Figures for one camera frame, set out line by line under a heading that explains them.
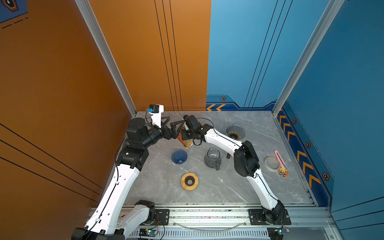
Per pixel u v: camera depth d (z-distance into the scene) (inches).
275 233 27.6
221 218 29.6
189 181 33.4
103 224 14.7
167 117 26.9
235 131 35.2
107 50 33.4
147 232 27.8
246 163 22.8
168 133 22.9
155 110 22.4
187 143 38.0
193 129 29.1
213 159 33.5
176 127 22.5
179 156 37.5
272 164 36.6
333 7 27.4
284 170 34.2
